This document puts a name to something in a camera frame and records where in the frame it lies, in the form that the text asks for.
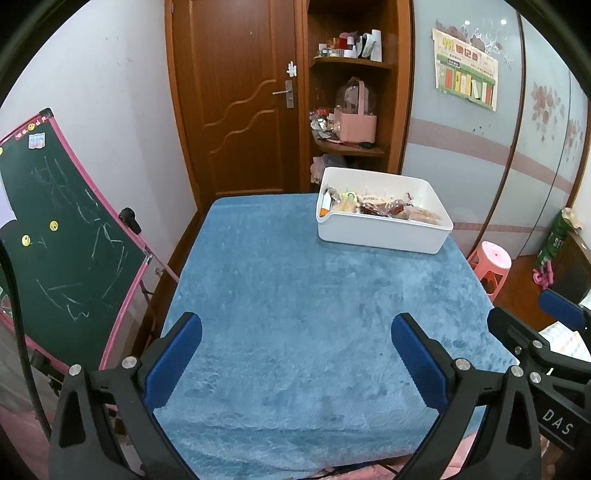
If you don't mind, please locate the grey floral sliding wardrobe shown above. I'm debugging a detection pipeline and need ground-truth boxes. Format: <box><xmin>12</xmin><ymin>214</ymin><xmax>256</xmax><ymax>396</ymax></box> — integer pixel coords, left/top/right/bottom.
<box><xmin>399</xmin><ymin>0</ymin><xmax>591</xmax><ymax>268</ymax></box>

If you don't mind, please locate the black cable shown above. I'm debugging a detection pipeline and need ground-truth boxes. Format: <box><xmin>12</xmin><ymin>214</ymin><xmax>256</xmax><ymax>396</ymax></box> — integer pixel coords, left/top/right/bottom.
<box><xmin>0</xmin><ymin>240</ymin><xmax>51</xmax><ymax>439</ymax></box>

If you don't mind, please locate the wooden corner shelf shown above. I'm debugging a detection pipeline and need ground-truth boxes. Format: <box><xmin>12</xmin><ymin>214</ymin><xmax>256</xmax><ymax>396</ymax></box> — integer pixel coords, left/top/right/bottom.
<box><xmin>302</xmin><ymin>0</ymin><xmax>414</xmax><ymax>176</ymax></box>

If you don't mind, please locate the group of small bottles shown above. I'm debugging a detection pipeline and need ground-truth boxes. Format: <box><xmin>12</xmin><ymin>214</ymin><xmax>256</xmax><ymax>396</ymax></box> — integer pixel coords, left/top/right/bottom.
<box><xmin>318</xmin><ymin>28</ymin><xmax>383</xmax><ymax>62</ymax></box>

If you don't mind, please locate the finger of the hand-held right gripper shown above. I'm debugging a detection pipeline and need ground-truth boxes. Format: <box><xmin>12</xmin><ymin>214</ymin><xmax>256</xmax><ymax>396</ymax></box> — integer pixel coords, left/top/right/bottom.
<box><xmin>487</xmin><ymin>307</ymin><xmax>564</xmax><ymax>372</ymax></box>
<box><xmin>539</xmin><ymin>289</ymin><xmax>591</xmax><ymax>333</ymax></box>

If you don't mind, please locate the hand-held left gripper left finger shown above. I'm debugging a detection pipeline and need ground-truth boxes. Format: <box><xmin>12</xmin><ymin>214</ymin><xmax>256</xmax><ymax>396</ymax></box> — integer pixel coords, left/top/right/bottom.
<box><xmin>48</xmin><ymin>311</ymin><xmax>204</xmax><ymax>480</ymax></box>

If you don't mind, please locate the dark wooden cabinet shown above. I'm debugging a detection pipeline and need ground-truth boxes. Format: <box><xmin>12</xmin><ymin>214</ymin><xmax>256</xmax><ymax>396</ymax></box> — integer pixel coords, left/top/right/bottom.
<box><xmin>549</xmin><ymin>231</ymin><xmax>591</xmax><ymax>301</ymax></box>

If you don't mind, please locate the pile of shiny wrappers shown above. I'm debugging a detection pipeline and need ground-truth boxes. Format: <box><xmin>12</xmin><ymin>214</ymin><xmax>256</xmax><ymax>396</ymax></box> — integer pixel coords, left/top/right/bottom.
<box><xmin>308</xmin><ymin>108</ymin><xmax>340</xmax><ymax>139</ymax></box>

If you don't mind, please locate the pink basket clear dome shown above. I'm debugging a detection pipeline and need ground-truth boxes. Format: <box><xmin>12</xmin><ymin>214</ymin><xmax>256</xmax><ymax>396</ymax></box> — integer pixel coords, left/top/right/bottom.
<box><xmin>333</xmin><ymin>78</ymin><xmax>378</xmax><ymax>143</ymax></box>

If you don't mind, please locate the white plastic bin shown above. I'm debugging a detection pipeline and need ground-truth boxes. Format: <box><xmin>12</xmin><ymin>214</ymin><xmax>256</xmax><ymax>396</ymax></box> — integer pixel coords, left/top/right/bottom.
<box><xmin>315</xmin><ymin>167</ymin><xmax>454</xmax><ymax>254</ymax></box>

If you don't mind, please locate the pink folded cloth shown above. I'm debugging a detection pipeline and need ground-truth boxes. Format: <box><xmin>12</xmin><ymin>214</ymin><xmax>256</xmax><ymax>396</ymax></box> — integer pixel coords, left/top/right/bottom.
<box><xmin>310</xmin><ymin>154</ymin><xmax>347</xmax><ymax>185</ymax></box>

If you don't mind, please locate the pink plastic stool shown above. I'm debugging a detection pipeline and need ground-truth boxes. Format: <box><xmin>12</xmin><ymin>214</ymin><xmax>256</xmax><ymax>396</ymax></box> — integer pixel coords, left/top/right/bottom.
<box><xmin>467</xmin><ymin>241</ymin><xmax>512</xmax><ymax>296</ymax></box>

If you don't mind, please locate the brown wooden door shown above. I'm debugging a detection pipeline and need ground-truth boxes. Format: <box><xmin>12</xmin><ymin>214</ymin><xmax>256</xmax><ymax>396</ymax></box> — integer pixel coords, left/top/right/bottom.
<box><xmin>165</xmin><ymin>0</ymin><xmax>308</xmax><ymax>199</ymax></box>

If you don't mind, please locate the blue towel table cover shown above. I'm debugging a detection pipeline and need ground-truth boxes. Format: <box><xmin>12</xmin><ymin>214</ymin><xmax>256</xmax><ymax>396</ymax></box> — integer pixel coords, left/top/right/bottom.
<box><xmin>152</xmin><ymin>194</ymin><xmax>520</xmax><ymax>480</ymax></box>

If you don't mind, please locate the silver door handle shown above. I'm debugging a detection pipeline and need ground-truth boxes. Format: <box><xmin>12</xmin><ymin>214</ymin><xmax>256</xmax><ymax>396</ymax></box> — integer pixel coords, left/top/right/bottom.
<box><xmin>272</xmin><ymin>80</ymin><xmax>295</xmax><ymax>109</ymax></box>

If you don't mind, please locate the green bag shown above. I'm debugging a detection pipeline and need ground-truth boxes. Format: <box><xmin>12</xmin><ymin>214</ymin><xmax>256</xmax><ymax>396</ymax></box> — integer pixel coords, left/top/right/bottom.
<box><xmin>536</xmin><ymin>208</ymin><xmax>578</xmax><ymax>271</ymax></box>

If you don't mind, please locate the white checked cloth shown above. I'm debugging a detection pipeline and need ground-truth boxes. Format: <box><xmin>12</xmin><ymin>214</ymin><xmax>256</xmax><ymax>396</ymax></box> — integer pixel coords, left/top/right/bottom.
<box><xmin>540</xmin><ymin>323</ymin><xmax>591</xmax><ymax>358</ymax></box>

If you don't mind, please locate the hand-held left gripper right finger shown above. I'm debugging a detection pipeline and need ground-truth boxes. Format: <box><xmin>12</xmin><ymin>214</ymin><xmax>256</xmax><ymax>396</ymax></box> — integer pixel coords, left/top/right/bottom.
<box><xmin>390</xmin><ymin>312</ymin><xmax>543</xmax><ymax>480</ymax></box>

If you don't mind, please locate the wall poster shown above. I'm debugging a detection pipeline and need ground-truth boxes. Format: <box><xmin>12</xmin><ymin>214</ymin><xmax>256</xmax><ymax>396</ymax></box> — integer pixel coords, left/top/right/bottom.
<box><xmin>433</xmin><ymin>28</ymin><xmax>499</xmax><ymax>112</ymax></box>

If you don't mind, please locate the green chalkboard pink frame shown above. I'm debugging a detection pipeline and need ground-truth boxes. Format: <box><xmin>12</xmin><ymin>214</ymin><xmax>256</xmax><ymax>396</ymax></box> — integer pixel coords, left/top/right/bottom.
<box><xmin>0</xmin><ymin>108</ymin><xmax>181</xmax><ymax>370</ymax></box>

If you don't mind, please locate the orange cracker packet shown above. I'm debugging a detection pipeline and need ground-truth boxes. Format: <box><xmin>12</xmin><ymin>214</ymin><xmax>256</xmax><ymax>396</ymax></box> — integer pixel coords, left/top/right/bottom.
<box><xmin>409</xmin><ymin>207</ymin><xmax>446</xmax><ymax>227</ymax></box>

